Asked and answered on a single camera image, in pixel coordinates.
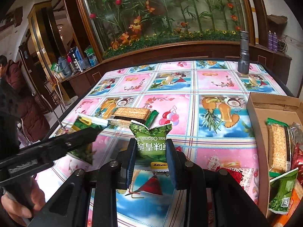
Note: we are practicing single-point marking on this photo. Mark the red white candy packet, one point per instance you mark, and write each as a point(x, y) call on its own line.
point(242, 175)

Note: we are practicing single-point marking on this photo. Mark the silver foil packet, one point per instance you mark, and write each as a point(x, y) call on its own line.
point(296, 135)

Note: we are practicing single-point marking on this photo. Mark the grey flashlight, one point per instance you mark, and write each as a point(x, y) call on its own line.
point(244, 60)

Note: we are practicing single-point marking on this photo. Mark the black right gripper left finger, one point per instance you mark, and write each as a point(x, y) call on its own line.
point(118, 173)

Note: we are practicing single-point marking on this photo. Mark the cardboard box tray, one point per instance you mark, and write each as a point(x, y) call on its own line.
point(261, 106)

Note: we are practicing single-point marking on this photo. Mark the green garlic pea packet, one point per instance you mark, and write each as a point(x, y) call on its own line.
point(85, 153)

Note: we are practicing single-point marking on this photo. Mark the dark green pea packet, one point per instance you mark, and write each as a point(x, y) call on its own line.
point(283, 186)

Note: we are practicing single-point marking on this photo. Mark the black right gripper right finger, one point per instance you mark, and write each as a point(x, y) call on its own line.
point(184, 174)

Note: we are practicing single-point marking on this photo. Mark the person's left hand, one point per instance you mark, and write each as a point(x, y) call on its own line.
point(18, 211)

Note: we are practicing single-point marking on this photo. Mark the dark red snack packet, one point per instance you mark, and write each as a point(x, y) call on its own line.
point(297, 162)

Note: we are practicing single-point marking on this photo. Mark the flower painting wooden frame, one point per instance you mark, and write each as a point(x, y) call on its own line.
point(116, 27)

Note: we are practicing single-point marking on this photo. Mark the purple bottles on shelf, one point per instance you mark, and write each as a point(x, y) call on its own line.
point(272, 41)

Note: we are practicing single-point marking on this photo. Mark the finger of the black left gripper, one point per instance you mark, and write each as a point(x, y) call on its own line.
point(82, 135)

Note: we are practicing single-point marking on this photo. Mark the green original pea packet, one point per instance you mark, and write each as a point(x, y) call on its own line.
point(151, 146)

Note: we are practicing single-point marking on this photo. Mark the green-ended cracker packet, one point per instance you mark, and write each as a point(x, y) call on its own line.
point(279, 158)

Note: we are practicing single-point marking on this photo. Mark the person in maroon coat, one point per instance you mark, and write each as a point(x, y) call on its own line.
point(35, 123)

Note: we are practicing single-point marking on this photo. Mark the floral patterned tablecloth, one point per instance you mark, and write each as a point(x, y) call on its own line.
point(205, 101)

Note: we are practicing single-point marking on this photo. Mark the green cracker packet far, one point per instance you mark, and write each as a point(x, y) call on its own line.
point(124, 115)

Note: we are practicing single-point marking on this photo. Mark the bottles on side counter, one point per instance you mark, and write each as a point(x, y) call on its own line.
point(74, 62)

